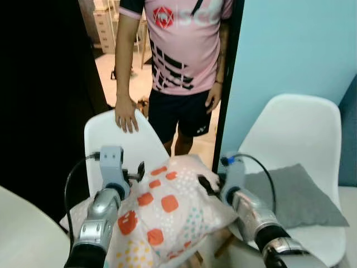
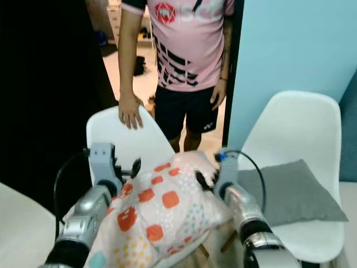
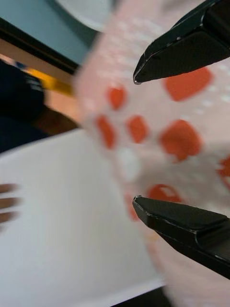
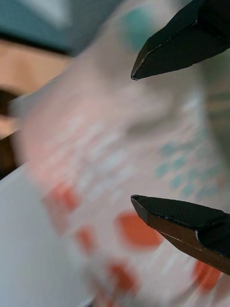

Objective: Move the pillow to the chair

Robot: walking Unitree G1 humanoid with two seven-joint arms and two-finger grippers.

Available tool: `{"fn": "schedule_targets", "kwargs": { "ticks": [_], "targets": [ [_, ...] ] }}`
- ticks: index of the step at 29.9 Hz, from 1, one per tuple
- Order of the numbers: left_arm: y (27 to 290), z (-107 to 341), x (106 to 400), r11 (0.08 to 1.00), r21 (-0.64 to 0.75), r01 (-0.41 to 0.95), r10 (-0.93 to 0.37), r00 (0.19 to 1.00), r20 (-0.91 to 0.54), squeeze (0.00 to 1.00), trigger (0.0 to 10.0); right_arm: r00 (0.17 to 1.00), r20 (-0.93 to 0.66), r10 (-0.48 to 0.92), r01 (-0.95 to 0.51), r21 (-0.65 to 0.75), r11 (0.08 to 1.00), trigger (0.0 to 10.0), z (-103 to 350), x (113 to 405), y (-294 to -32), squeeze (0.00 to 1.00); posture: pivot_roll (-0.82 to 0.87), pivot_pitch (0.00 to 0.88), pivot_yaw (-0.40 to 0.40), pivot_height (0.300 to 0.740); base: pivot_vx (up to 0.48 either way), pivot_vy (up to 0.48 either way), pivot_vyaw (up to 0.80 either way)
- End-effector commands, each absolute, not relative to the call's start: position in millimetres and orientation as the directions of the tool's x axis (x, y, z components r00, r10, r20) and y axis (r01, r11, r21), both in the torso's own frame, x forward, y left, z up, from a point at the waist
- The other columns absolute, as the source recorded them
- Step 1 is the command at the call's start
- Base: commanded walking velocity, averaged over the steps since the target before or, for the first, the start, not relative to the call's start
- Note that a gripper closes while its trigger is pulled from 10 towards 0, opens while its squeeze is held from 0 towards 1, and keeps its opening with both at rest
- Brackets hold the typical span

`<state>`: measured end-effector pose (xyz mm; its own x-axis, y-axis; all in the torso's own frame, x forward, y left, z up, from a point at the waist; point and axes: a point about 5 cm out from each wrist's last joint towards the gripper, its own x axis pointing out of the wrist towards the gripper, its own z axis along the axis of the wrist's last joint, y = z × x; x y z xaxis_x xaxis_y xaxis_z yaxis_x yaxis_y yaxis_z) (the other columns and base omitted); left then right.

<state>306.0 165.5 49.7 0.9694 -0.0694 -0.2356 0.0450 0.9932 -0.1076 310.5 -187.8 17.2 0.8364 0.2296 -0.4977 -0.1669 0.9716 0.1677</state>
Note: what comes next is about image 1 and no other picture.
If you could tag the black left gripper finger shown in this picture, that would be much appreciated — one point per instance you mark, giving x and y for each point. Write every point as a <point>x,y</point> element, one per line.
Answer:
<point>140,170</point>

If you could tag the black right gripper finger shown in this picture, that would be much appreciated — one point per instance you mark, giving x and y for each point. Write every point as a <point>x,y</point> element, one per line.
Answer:
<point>208,184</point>

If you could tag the orange patterned pillow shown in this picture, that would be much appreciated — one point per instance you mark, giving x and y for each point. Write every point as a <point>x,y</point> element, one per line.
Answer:
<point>167,223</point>

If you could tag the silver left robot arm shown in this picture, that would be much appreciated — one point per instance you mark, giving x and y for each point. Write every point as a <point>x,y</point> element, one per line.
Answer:
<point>103,209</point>

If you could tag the person's right forearm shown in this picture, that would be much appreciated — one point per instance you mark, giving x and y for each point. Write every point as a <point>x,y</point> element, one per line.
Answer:
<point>126,61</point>

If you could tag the person's left forearm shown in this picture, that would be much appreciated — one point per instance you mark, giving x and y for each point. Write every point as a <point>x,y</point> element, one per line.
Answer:
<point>222,56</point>

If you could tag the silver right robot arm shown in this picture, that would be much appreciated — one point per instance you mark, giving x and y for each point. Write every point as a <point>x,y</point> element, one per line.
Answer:
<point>254,215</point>

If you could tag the white plastic chair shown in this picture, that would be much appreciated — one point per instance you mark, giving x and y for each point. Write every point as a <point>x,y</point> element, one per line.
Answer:
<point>106,137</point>
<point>295,128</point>

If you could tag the person's right hand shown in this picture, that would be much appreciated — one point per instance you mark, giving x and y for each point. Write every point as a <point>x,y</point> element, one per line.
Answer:
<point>126,114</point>

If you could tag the person's left hand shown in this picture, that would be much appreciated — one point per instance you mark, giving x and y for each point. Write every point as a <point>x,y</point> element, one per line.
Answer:
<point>213,97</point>

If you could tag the grey seat cushion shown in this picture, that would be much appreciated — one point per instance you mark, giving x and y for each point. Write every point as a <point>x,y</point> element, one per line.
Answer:
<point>295,195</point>

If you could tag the white round table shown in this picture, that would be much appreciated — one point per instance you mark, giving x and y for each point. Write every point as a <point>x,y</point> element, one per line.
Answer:
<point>25,234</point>

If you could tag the person in pink shirt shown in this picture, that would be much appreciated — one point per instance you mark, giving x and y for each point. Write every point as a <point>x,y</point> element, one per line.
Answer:
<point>184,56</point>

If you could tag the black door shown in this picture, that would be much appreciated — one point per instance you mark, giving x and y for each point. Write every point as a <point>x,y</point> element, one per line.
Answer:
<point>39,84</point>

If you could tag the blue-grey sofa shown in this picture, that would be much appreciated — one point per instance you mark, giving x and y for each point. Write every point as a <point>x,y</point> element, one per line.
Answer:
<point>348,134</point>

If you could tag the beige drawer cabinet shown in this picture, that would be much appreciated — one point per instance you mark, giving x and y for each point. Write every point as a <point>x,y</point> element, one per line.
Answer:
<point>106,30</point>

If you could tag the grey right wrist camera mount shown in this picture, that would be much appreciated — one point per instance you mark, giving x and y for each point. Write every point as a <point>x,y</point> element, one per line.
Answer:
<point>234,176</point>

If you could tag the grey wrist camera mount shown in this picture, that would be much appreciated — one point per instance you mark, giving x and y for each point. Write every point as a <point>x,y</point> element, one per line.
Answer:
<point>234,176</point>
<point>111,162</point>

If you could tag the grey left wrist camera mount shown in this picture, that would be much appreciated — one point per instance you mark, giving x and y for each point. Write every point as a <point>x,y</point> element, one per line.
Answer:
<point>111,162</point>

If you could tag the black door frame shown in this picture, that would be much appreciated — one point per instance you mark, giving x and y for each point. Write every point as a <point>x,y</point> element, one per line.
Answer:
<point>230,84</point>

